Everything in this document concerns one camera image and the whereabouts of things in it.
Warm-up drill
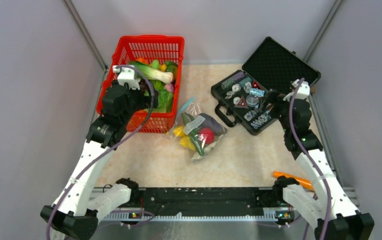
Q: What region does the yellow corn toy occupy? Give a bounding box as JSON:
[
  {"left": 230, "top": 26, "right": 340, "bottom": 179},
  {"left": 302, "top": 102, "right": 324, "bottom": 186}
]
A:
[{"left": 172, "top": 125, "right": 186, "bottom": 137}]

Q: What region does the green chili pepper toy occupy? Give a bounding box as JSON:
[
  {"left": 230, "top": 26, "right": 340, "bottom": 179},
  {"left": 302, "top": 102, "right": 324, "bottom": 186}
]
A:
[{"left": 181, "top": 112, "right": 205, "bottom": 157}]

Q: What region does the yellow bell pepper toy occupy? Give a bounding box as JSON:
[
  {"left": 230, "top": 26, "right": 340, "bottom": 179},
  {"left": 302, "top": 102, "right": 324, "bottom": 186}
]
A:
[{"left": 179, "top": 135, "right": 196, "bottom": 152}]

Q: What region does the clear zip top bag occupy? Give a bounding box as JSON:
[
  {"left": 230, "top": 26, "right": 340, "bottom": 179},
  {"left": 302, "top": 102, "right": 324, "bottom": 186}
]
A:
[{"left": 166, "top": 97, "right": 228, "bottom": 162}]

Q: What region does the purple eggplant toy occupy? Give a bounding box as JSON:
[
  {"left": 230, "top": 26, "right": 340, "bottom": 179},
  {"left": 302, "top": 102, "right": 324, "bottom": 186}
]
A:
[{"left": 198, "top": 113, "right": 228, "bottom": 136}]

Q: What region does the red pomegranate toy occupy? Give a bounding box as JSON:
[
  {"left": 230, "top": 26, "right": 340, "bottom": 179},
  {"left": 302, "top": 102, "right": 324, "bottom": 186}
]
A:
[{"left": 198, "top": 127, "right": 215, "bottom": 145}]

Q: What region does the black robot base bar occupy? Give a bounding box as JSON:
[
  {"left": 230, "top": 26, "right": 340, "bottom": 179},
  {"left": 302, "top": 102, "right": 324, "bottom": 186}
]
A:
[{"left": 120, "top": 187, "right": 297, "bottom": 222}]

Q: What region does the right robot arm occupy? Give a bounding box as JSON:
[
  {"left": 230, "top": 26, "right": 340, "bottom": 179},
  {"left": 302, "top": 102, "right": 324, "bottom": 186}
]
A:
[{"left": 260, "top": 90, "right": 375, "bottom": 240}]

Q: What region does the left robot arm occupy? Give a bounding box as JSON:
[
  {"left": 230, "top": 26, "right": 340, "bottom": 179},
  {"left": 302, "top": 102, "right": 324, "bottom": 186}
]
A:
[{"left": 40, "top": 82, "right": 159, "bottom": 240}]

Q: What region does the green lettuce toy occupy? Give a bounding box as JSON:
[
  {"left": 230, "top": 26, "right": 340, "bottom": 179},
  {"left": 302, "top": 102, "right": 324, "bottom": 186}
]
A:
[{"left": 152, "top": 89, "right": 174, "bottom": 113}]

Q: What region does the purple onion toy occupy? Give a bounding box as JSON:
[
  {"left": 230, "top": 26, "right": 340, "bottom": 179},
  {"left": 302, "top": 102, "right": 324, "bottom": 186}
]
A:
[{"left": 163, "top": 83, "right": 175, "bottom": 93}]

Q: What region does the green bok choy toy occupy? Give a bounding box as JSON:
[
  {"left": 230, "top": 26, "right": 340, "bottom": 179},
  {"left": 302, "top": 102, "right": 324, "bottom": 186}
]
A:
[{"left": 128, "top": 61, "right": 174, "bottom": 84}]

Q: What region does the black poker chip case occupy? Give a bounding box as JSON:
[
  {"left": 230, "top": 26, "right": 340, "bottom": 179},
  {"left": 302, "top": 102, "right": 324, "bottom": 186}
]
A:
[{"left": 210, "top": 36, "right": 321, "bottom": 135}]

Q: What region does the orange fruit toy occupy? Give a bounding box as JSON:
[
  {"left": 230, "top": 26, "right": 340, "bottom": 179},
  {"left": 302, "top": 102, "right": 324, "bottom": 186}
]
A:
[{"left": 135, "top": 57, "right": 148, "bottom": 65}]

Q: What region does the red plastic basket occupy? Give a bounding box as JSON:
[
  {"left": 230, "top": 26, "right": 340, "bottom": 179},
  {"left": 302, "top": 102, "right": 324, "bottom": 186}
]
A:
[{"left": 96, "top": 34, "right": 185, "bottom": 134}]

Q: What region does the orange toy carrot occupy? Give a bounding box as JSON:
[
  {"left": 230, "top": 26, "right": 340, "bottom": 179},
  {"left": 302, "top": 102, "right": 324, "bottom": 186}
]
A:
[{"left": 272, "top": 171, "right": 315, "bottom": 192}]

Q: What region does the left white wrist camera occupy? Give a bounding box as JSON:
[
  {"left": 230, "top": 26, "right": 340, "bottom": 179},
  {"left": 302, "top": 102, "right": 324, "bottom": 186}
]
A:
[{"left": 111, "top": 65, "right": 141, "bottom": 90}]

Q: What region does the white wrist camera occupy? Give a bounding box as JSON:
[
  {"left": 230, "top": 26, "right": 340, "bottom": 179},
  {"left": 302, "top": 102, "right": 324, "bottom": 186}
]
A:
[
  {"left": 111, "top": 65, "right": 141, "bottom": 90},
  {"left": 283, "top": 78, "right": 311, "bottom": 102}
]

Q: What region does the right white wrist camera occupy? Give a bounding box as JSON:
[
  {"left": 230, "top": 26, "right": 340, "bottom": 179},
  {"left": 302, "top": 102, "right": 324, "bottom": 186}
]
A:
[{"left": 283, "top": 78, "right": 311, "bottom": 102}]

